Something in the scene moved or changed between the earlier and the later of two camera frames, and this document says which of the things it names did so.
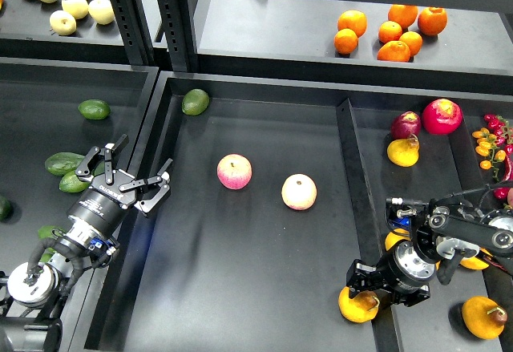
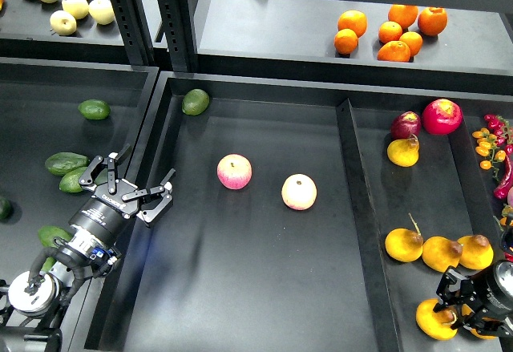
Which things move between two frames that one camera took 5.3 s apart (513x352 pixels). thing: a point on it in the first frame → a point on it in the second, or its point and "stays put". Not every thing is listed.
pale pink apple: (299, 192) stays put
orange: (414, 41) stays put
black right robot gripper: (406, 273) → (490, 288)
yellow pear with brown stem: (363, 307) → (436, 325)
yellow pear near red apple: (404, 152) stays put
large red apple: (442, 116) stays put
